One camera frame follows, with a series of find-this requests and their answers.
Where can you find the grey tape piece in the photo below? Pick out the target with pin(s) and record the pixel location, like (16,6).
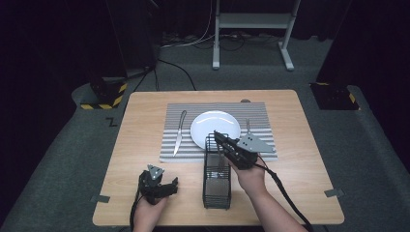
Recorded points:
(100,198)
(334,193)

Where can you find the person's right hand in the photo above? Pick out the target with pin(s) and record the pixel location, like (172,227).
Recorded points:
(253,180)

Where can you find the person's left hand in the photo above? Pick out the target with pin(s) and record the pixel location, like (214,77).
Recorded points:
(148,212)

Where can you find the white metal stand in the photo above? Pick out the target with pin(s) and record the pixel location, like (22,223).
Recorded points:
(254,21)

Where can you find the black base with hazard stripes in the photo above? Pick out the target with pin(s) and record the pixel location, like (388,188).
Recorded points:
(333,96)
(108,93)

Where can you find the black upright cabinet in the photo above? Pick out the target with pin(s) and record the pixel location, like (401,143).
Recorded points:
(132,32)

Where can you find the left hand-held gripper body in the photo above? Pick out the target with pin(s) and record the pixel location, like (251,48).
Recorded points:
(150,188)

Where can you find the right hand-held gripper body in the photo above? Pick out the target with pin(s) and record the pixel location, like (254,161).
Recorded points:
(246,154)

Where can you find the silver table knife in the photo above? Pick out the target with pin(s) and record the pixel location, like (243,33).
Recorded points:
(179,135)

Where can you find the grey striped placemat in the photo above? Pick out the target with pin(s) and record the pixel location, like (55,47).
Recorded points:
(257,112)

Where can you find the silver fork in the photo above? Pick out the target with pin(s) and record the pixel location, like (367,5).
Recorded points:
(248,127)

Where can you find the white round plate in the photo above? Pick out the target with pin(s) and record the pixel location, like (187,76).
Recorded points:
(209,125)

